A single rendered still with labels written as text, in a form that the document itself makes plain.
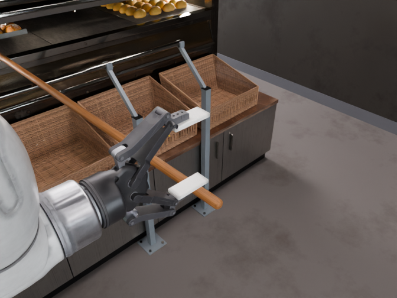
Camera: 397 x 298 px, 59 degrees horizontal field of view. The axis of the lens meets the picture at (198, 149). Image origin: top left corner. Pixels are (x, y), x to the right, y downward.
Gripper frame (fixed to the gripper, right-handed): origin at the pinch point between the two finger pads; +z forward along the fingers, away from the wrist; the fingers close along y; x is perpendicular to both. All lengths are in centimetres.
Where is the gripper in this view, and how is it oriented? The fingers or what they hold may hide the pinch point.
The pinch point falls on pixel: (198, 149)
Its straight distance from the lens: 59.2
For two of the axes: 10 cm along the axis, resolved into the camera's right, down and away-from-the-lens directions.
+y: 0.0, 8.2, 5.8
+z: 7.4, -3.9, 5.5
